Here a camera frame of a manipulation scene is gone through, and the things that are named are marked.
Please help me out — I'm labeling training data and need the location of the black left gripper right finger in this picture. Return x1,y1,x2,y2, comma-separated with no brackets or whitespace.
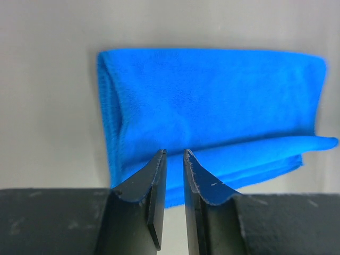
183,149,246,254

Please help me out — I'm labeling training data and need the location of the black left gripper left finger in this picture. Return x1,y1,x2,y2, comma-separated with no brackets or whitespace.
95,149,167,255

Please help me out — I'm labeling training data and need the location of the blue towel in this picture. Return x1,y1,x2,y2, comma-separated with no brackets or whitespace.
97,48,338,208

